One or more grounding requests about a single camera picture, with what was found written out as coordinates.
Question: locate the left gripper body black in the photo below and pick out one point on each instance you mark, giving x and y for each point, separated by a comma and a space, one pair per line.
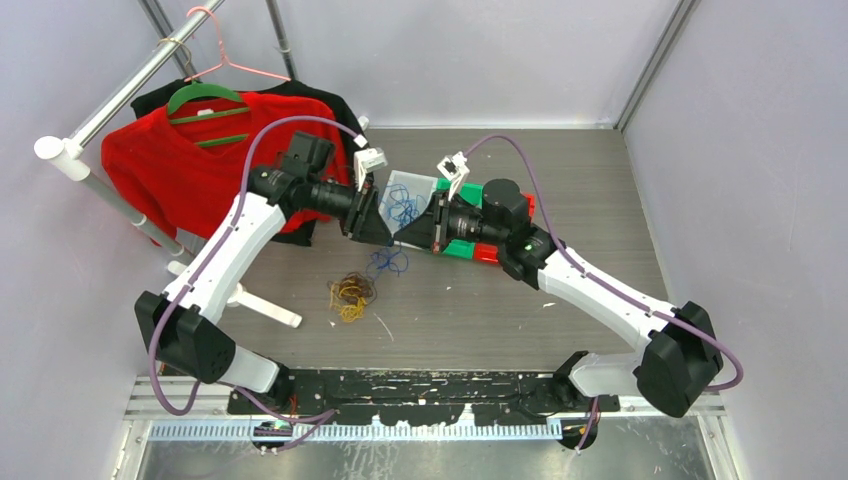
355, 208

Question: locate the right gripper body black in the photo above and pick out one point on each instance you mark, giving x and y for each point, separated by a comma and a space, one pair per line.
449, 220

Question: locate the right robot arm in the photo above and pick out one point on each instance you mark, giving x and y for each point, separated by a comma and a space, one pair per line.
675, 355

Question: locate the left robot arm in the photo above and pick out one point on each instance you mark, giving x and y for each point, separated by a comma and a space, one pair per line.
179, 325

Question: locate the green plastic bin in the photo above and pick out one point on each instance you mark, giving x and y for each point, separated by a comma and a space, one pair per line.
472, 194

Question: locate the white plastic bin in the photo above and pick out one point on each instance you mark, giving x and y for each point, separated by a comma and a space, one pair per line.
405, 198

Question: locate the red plastic bin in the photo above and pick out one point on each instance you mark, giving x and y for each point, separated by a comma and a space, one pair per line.
486, 253

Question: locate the black t-shirt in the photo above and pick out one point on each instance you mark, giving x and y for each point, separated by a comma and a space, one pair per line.
302, 235

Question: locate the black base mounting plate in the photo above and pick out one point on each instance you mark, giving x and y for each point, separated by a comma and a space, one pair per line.
434, 398

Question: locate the red t-shirt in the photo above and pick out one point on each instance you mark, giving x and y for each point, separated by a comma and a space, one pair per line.
185, 177

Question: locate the green clothes hanger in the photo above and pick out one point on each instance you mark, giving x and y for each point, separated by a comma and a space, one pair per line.
199, 99

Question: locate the white clothes rack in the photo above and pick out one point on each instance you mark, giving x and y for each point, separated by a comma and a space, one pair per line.
65, 154

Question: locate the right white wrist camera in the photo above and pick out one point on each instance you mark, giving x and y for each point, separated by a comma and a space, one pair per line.
455, 170

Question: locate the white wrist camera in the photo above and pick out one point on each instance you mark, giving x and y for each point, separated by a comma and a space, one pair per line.
367, 161
455, 170

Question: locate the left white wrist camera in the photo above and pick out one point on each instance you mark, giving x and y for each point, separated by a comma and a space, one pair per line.
367, 161

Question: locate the pink wire hanger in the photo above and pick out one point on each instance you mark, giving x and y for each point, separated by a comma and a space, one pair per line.
224, 59

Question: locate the white slotted cable duct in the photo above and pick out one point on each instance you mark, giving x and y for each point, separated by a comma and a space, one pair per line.
275, 431

